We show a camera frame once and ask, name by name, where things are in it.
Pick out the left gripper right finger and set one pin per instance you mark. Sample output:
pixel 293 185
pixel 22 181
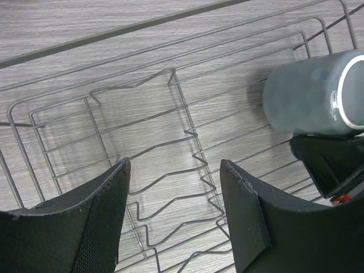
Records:
pixel 273 231

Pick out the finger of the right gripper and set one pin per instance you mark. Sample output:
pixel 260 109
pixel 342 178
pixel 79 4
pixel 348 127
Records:
pixel 335 165

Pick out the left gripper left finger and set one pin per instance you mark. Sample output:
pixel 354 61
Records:
pixel 78 231

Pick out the grey mug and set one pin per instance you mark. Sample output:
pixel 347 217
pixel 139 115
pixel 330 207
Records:
pixel 317 96

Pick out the black wire dish rack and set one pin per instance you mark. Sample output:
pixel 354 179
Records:
pixel 175 98

